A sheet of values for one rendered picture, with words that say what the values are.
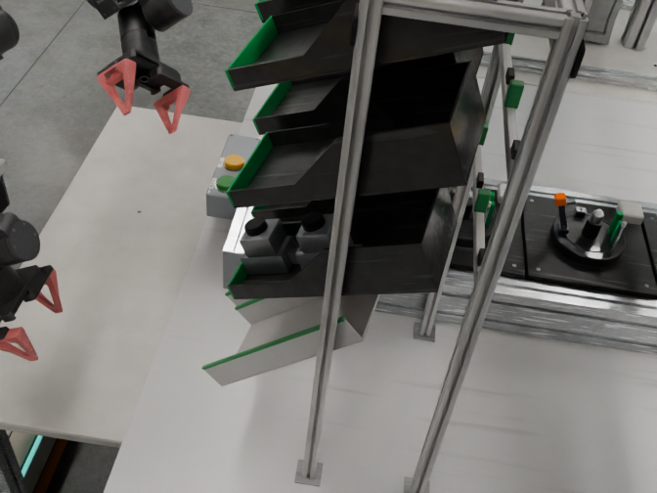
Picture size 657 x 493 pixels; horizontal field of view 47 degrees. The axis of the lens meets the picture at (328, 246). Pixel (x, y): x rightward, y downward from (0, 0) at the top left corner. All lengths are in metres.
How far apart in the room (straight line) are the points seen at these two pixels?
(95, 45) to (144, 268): 2.55
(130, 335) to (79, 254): 0.23
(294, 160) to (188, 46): 3.03
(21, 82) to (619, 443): 3.01
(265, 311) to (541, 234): 0.60
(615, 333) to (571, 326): 0.08
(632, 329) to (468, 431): 0.38
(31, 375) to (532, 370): 0.87
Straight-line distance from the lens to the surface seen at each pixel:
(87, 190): 1.71
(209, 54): 3.87
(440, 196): 0.92
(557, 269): 1.48
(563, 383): 1.45
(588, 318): 1.47
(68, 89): 3.65
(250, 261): 1.01
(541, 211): 1.59
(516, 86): 0.89
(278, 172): 0.93
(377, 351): 1.39
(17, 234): 1.11
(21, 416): 1.34
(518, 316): 1.45
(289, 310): 1.18
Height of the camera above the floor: 1.94
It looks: 44 degrees down
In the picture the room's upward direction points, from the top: 7 degrees clockwise
